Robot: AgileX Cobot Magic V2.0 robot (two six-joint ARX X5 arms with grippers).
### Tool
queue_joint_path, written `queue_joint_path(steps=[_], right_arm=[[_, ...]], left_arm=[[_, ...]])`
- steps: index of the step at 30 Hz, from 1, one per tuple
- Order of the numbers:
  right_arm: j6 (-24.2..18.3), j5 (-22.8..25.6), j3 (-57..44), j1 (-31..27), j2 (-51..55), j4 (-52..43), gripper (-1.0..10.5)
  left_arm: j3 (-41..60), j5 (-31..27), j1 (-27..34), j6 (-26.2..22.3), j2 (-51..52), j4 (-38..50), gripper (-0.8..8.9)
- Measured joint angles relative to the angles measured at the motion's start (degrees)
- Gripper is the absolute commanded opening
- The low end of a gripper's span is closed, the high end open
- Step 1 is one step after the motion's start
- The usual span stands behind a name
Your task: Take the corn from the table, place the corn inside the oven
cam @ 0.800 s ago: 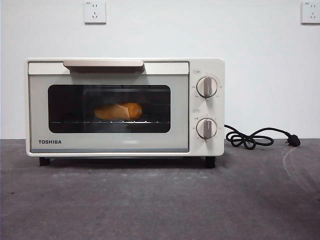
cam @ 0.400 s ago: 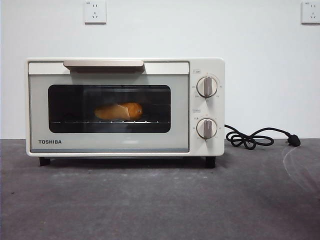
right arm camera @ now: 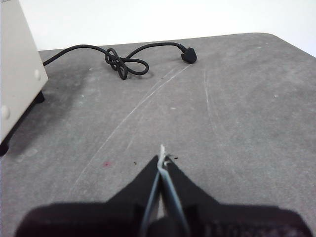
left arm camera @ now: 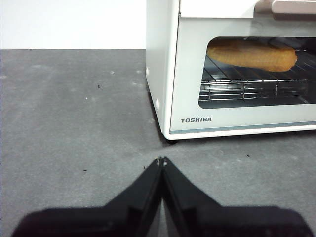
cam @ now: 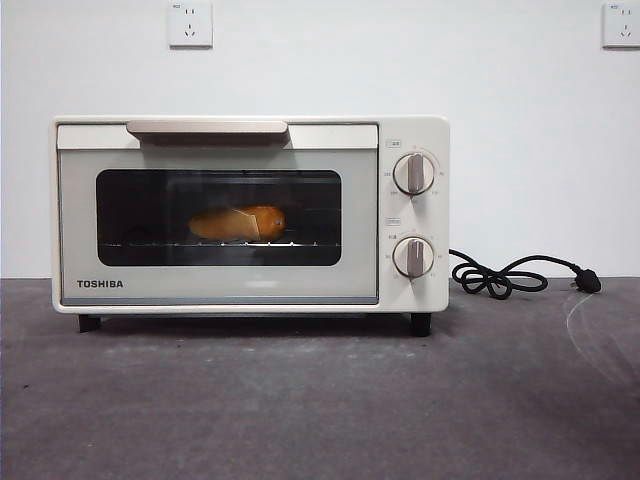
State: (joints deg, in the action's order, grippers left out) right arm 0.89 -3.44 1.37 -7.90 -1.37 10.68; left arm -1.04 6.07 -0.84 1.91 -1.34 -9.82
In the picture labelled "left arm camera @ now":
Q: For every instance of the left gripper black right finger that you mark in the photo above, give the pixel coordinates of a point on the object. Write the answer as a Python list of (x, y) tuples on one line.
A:
[(234, 222)]

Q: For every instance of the oven door with glass window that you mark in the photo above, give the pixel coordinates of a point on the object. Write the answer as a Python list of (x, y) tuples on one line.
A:
[(187, 86)]

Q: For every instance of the cream Toshiba toaster oven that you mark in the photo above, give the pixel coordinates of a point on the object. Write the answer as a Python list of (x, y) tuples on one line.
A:
[(160, 61)]

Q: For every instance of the black oven foot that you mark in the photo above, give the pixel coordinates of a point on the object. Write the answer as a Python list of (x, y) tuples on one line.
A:
[(172, 141)]

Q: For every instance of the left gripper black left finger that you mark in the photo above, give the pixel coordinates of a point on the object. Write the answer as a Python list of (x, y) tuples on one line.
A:
[(86, 222)]

